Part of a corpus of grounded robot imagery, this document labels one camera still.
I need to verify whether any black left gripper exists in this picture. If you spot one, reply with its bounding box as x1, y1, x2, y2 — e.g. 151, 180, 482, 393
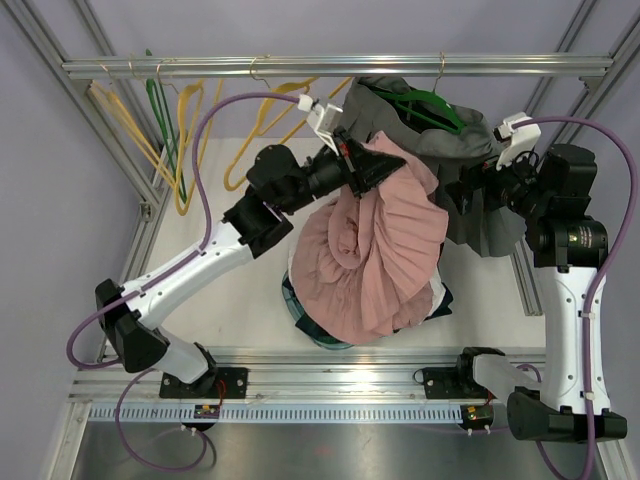
279, 126, 405, 216

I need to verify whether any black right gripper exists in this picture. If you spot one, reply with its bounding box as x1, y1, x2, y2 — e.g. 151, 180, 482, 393
447, 142, 552, 222

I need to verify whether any grey pleated skirt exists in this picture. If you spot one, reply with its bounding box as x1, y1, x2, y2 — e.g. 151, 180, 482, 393
340, 77, 525, 257

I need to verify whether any green plastic hanger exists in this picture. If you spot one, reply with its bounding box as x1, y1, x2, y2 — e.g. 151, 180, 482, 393
372, 52, 466, 135

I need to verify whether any pink pleated skirt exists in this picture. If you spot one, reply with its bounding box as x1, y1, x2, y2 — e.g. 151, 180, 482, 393
287, 132, 449, 346

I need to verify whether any yellow hanger of pink skirt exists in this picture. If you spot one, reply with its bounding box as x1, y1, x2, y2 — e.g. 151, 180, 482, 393
223, 55, 319, 192

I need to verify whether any white skirt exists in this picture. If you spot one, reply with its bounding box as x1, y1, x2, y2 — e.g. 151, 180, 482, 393
429, 278, 447, 315

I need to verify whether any green navy plaid skirt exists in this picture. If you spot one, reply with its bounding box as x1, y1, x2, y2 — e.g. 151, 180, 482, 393
282, 282, 455, 346

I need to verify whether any yellow hanger of white skirt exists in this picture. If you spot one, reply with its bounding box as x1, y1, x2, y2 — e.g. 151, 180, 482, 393
159, 79, 213, 216

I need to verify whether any green hanger of plaid skirt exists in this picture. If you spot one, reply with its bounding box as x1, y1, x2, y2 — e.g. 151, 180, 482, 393
144, 77, 187, 201

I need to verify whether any yellow plastic hanger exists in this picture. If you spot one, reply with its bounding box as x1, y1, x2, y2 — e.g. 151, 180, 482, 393
89, 63, 176, 190

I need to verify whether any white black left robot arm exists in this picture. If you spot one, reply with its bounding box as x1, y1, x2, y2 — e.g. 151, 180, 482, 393
95, 129, 406, 397

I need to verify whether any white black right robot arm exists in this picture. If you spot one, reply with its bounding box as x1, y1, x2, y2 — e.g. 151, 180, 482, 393
445, 144, 628, 443

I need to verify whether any teal plastic basin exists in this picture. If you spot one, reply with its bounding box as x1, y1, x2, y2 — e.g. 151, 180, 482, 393
281, 273, 352, 351

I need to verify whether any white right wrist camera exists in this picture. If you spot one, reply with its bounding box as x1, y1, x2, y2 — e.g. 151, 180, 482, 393
493, 112, 541, 171

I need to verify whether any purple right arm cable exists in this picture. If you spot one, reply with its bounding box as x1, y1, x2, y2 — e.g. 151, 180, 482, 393
509, 115, 640, 480

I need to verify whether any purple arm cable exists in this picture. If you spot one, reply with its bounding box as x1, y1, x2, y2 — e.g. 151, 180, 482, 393
67, 94, 219, 474
509, 115, 640, 480

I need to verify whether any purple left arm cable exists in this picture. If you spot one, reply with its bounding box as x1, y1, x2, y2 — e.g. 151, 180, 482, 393
67, 94, 219, 474

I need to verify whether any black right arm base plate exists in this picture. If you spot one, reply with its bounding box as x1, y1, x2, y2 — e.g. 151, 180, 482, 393
412, 367, 490, 400

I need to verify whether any white slotted cable duct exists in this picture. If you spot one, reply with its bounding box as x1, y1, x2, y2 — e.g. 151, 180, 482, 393
89, 402, 462, 424

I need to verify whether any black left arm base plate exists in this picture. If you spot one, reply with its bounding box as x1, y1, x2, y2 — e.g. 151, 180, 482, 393
159, 367, 250, 400

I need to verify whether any aluminium frame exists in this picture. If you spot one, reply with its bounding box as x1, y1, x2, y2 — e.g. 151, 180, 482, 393
1, 1, 639, 479

